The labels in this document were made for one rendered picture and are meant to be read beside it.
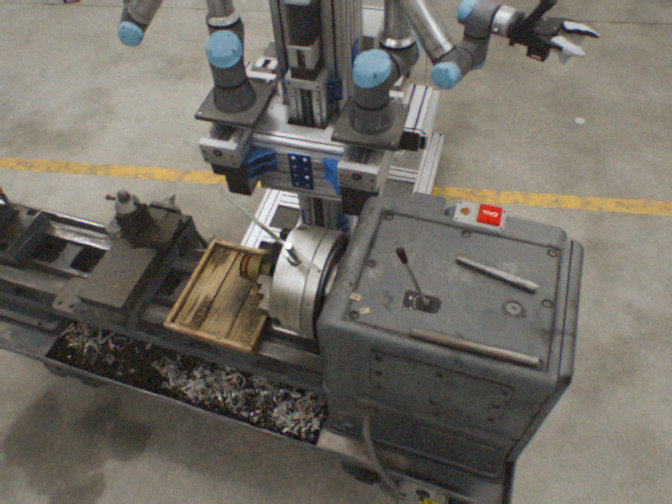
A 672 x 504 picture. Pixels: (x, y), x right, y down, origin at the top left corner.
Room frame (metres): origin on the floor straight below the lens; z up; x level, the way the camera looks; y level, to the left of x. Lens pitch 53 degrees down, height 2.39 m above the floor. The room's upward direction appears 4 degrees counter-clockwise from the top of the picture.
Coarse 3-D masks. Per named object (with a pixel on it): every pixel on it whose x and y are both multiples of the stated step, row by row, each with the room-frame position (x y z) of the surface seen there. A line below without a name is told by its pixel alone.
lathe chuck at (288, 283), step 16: (304, 224) 1.01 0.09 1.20; (288, 240) 0.92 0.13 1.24; (304, 240) 0.92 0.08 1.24; (320, 240) 0.92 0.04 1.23; (288, 256) 0.87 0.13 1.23; (304, 256) 0.87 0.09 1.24; (288, 272) 0.83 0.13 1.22; (304, 272) 0.82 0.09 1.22; (272, 288) 0.81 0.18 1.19; (288, 288) 0.80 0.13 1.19; (272, 304) 0.78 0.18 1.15; (288, 304) 0.77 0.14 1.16; (288, 320) 0.75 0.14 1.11
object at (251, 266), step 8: (248, 256) 0.97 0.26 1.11; (256, 256) 0.97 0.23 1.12; (240, 264) 0.95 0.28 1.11; (248, 264) 0.94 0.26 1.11; (256, 264) 0.94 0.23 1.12; (264, 264) 0.94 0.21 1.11; (240, 272) 0.93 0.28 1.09; (248, 272) 0.93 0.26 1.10; (256, 272) 0.92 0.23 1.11; (264, 272) 0.92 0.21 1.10; (272, 272) 0.95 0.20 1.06; (256, 280) 0.91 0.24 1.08
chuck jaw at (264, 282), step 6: (264, 276) 0.91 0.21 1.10; (270, 276) 0.91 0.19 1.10; (258, 282) 0.89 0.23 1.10; (264, 282) 0.89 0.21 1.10; (270, 282) 0.89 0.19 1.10; (258, 288) 0.89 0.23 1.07; (264, 288) 0.87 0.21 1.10; (270, 288) 0.86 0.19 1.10; (264, 294) 0.85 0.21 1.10; (264, 300) 0.83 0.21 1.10; (264, 306) 0.81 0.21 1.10; (264, 312) 0.80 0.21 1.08; (276, 318) 0.77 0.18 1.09
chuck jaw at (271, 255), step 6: (288, 228) 1.00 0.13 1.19; (300, 228) 0.98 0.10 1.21; (282, 234) 0.97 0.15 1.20; (288, 234) 0.97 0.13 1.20; (276, 246) 0.96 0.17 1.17; (282, 246) 0.96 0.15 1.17; (270, 252) 0.96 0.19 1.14; (276, 252) 0.95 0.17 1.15; (264, 258) 0.95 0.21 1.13; (270, 258) 0.95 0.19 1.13; (276, 258) 0.94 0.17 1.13
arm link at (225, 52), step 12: (216, 36) 1.66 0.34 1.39; (228, 36) 1.66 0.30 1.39; (216, 48) 1.61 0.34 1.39; (228, 48) 1.60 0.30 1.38; (240, 48) 1.62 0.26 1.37; (216, 60) 1.58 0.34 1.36; (228, 60) 1.58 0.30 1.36; (240, 60) 1.61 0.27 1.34; (216, 72) 1.59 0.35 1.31; (228, 72) 1.58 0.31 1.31; (240, 72) 1.60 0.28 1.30; (228, 84) 1.58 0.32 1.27
